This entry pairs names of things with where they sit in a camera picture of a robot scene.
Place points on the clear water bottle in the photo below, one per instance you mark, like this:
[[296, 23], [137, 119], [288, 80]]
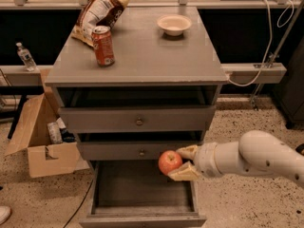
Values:
[[26, 57]]

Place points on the can in cardboard box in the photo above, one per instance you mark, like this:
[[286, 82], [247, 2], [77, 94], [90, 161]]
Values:
[[54, 133]]

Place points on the metal stand pole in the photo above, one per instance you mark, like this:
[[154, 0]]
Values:
[[267, 64]]

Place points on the grey drawer cabinet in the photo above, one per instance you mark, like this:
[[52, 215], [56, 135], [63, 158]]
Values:
[[151, 69]]

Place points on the cardboard box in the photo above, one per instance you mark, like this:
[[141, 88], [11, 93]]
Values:
[[31, 134]]

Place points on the grey top drawer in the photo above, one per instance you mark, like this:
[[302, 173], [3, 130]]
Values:
[[136, 119]]

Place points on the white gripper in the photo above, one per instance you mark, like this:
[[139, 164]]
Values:
[[205, 160]]

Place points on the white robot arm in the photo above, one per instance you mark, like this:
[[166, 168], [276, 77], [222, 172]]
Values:
[[255, 154]]

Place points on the red apple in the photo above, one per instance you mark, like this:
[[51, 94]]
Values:
[[169, 161]]

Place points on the orange soda can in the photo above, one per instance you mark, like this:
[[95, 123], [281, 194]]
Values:
[[102, 45]]

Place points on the brown chip bag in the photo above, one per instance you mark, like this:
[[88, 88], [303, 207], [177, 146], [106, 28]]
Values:
[[97, 13]]

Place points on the white shoe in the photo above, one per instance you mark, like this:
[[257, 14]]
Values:
[[5, 213]]

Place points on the grey drawer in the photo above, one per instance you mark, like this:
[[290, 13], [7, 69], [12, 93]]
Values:
[[112, 151], [134, 194], [136, 119]]

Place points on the grey bottom drawer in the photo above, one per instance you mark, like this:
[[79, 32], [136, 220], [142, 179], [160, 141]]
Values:
[[134, 194]]

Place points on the white ceramic bowl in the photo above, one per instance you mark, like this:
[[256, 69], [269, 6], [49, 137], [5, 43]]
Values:
[[174, 24]]

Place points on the grey middle drawer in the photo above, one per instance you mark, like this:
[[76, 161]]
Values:
[[112, 151]]

